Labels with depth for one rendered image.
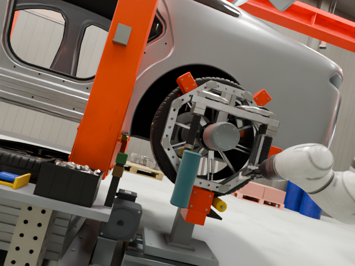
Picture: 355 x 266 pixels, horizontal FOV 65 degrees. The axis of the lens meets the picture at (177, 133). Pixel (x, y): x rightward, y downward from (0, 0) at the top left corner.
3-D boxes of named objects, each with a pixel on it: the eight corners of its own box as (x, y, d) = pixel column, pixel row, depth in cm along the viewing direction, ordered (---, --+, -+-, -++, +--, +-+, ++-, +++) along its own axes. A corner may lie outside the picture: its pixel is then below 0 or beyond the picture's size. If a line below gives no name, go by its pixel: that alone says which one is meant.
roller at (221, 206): (211, 201, 170) (213, 192, 171) (227, 215, 141) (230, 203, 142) (202, 199, 170) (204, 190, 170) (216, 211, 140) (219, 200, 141)
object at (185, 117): (205, 164, 192) (218, 120, 194) (208, 165, 184) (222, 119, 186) (161, 151, 188) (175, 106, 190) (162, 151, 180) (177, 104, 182)
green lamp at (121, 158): (125, 164, 108) (128, 154, 109) (125, 165, 104) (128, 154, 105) (115, 161, 108) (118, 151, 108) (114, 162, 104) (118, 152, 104)
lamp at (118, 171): (122, 177, 108) (124, 167, 108) (121, 178, 104) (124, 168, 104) (111, 174, 108) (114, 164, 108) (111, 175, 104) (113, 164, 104)
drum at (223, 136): (222, 152, 150) (229, 127, 151) (237, 155, 129) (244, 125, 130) (198, 145, 148) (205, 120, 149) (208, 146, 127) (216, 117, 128)
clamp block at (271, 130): (266, 137, 133) (269, 126, 134) (276, 137, 124) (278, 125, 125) (257, 134, 133) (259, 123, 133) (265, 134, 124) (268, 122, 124)
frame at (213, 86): (248, 198, 151) (272, 103, 155) (253, 201, 145) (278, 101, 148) (150, 173, 144) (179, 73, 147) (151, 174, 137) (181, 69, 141)
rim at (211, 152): (239, 178, 177) (242, 100, 179) (255, 184, 154) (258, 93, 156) (160, 176, 170) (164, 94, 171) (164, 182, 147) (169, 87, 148)
